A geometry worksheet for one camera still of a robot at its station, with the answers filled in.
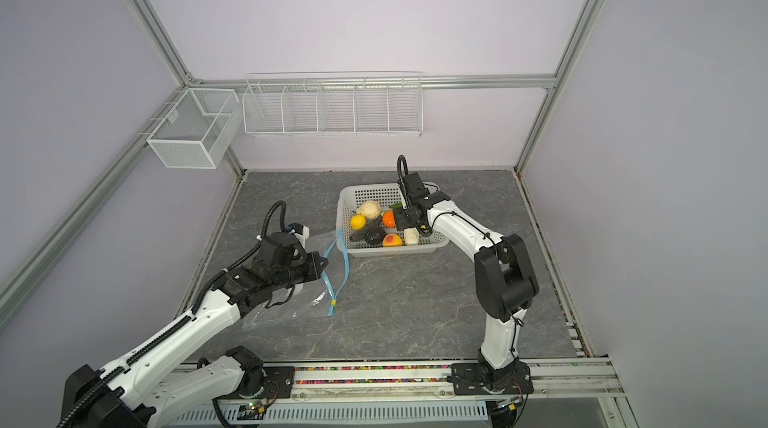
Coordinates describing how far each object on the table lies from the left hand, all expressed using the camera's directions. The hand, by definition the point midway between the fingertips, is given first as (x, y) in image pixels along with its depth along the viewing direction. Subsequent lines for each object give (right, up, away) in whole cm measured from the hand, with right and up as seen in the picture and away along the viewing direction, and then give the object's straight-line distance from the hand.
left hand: (328, 265), depth 78 cm
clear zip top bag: (-3, -8, -1) cm, 9 cm away
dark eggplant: (+6, +6, +18) cm, 20 cm away
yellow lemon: (+5, +10, +21) cm, 24 cm away
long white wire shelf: (-3, +49, +20) cm, 53 cm away
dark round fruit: (+11, +6, +17) cm, 21 cm away
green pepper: (+18, +15, +28) cm, 37 cm away
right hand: (+22, +11, +15) cm, 29 cm away
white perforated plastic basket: (+9, +17, +27) cm, 33 cm away
